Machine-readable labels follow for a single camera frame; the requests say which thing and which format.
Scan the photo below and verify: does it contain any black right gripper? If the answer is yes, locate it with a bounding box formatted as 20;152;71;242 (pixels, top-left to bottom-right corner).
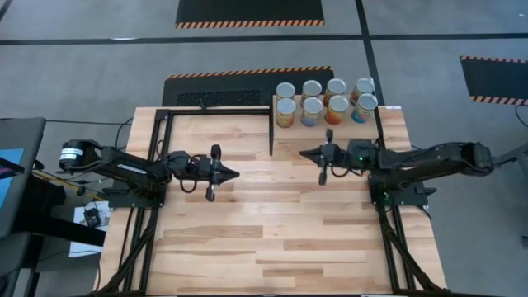
299;129;348;186

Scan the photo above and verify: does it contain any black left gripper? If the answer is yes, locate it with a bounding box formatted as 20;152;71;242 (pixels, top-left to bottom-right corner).
197;144;240;202

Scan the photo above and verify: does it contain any peaches tin can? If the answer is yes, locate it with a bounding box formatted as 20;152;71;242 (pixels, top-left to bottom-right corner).
300;79;323;100
299;96;324;128

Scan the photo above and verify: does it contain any green beans tin can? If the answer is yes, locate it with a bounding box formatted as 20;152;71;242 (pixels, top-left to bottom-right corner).
276;97;298;129
275;81;297;101

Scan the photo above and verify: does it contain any orange labelled tin can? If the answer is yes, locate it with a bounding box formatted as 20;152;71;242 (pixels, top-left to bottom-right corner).
324;94;350;126

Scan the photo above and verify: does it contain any corn tin can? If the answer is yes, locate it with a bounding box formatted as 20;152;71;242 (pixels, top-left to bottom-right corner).
323;78;347;99

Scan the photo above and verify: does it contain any colourful labelled tin can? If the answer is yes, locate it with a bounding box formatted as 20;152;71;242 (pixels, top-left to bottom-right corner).
351;92;379;125

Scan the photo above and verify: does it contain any blue labelled tin can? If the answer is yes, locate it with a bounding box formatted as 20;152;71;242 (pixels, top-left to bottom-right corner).
349;77;375;106

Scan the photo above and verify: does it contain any black mat with striped edge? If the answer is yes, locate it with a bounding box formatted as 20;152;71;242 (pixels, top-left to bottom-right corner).
459;55;528;107
162;65;339;108
176;0;325;30

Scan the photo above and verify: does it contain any small black device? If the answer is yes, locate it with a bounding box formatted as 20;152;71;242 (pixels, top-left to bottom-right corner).
83;207;102;228

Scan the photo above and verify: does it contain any white paper sheet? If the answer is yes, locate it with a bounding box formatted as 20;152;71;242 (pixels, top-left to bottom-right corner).
68;200;113;259

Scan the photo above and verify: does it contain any black desk base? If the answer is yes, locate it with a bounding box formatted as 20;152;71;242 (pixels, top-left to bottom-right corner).
12;172;107;248

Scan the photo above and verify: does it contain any grey monitor with blue screen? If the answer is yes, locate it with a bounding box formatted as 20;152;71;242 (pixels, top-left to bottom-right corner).
0;117;47;238

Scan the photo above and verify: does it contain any grey stand leg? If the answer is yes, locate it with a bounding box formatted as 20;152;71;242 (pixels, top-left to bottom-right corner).
493;142;528;168

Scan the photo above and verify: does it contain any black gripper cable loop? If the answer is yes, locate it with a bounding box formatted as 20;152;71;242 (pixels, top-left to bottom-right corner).
179;175;201;194

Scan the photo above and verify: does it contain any black shelf side post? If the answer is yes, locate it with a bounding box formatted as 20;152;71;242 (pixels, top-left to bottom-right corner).
268;106;276;157

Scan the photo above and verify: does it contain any black aluminium table frame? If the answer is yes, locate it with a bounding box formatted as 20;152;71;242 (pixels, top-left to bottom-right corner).
92;106;273;297
368;89;449;297

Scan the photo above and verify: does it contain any black floor cable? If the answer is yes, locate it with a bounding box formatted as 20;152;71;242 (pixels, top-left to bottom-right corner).
514;104;528;129

